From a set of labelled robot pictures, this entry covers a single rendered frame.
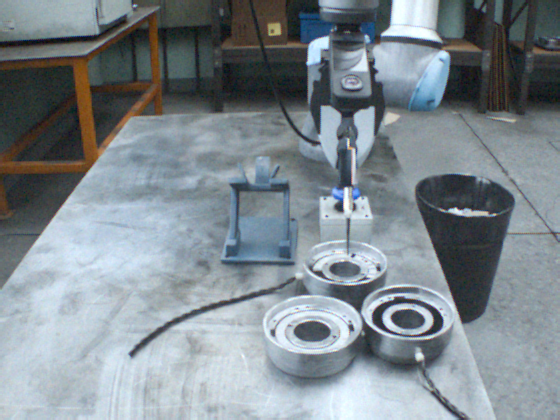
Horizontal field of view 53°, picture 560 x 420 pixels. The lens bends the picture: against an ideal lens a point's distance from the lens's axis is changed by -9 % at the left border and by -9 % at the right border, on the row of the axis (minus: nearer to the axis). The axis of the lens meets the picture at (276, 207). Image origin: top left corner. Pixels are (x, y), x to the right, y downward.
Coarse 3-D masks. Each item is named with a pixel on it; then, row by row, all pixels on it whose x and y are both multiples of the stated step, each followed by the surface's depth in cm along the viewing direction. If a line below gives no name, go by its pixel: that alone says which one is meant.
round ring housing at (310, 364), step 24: (288, 312) 67; (336, 312) 67; (264, 336) 63; (288, 336) 63; (312, 336) 67; (336, 336) 63; (360, 336) 63; (288, 360) 60; (312, 360) 59; (336, 360) 60
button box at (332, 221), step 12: (324, 204) 88; (336, 204) 87; (360, 204) 88; (324, 216) 85; (336, 216) 85; (360, 216) 85; (324, 228) 85; (336, 228) 85; (360, 228) 85; (324, 240) 86; (360, 240) 86
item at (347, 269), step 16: (336, 240) 79; (352, 240) 79; (304, 256) 76; (320, 256) 78; (368, 256) 78; (384, 256) 75; (304, 272) 74; (336, 272) 78; (352, 272) 77; (384, 272) 73; (320, 288) 72; (336, 288) 71; (352, 288) 70; (368, 288) 71; (352, 304) 72
